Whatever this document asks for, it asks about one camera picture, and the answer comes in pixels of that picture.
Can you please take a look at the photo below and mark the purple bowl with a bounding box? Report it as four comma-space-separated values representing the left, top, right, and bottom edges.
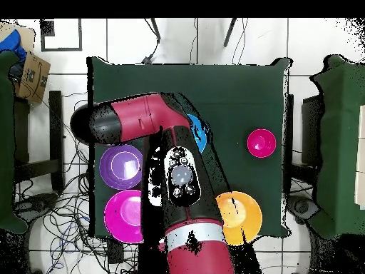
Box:
98, 143, 144, 191

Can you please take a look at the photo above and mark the blue cloth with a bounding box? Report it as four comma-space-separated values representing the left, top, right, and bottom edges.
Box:
0, 29, 29, 63

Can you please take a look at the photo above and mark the grey pedestal leg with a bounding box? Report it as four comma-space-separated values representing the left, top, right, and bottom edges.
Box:
286, 195, 320, 222
15, 192, 59, 219

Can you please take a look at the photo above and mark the black wooden stand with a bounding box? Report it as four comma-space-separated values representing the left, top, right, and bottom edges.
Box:
14, 90, 66, 192
284, 93, 324, 195

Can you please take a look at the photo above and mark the large yellow bowl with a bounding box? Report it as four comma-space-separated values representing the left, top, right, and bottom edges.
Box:
215, 191, 264, 246

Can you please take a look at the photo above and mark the tangle of floor cables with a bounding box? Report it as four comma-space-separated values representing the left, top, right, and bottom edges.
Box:
14, 91, 143, 274

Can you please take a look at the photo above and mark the large pink bowl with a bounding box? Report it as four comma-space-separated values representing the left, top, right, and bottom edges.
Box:
103, 189, 144, 244

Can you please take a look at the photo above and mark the blue bowl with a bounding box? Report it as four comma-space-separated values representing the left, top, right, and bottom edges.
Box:
186, 113, 208, 154

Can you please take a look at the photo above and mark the green cloth side table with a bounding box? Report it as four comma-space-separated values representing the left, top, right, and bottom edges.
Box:
307, 54, 365, 240
0, 50, 29, 235

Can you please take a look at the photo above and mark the black power strip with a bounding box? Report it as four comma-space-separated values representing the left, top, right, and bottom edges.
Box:
107, 238, 124, 264

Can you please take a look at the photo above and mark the small red bowl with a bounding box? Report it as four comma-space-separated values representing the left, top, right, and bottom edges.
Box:
247, 128, 278, 159

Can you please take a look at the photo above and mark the dark green tablecloth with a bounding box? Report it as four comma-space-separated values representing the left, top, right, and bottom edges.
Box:
86, 56, 292, 238

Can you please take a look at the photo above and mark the cardboard box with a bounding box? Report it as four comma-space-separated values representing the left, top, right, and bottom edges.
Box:
16, 51, 52, 104

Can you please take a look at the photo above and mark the black camera tripod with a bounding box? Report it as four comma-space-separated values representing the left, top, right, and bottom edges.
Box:
150, 18, 238, 49

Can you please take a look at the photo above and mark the white box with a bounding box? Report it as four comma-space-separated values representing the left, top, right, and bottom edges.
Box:
354, 104, 365, 210

